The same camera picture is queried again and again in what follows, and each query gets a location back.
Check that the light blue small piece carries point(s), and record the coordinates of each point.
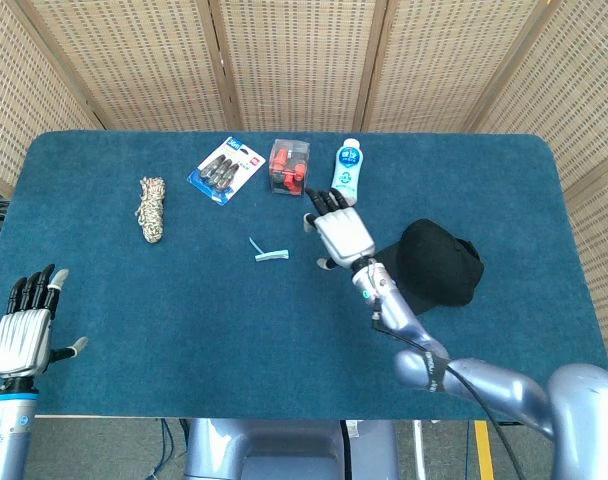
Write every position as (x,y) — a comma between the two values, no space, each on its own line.
(273,255)

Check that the black baseball cap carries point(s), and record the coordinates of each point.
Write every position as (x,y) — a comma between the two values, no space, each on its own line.
(434,265)

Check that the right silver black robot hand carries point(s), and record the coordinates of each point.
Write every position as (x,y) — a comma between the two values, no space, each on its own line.
(344,232)

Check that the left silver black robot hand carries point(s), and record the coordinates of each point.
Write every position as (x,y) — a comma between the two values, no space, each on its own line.
(21,340)

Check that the blue blister pack of pens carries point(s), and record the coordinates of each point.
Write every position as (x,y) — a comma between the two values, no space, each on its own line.
(224,170)

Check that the woven bamboo folding screen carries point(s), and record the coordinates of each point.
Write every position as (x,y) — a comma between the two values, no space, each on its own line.
(294,60)

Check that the blue-grey robot torso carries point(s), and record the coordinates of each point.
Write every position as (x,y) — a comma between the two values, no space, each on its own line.
(284,450)

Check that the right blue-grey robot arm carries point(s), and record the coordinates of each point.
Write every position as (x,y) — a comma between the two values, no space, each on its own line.
(484,385)

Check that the clear box with red parts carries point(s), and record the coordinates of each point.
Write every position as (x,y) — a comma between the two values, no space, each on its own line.
(288,167)

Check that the white plastic drink bottle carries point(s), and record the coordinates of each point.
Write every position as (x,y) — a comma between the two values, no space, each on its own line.
(346,170)

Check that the blue table cloth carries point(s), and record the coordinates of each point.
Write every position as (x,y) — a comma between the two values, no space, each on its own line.
(209,325)

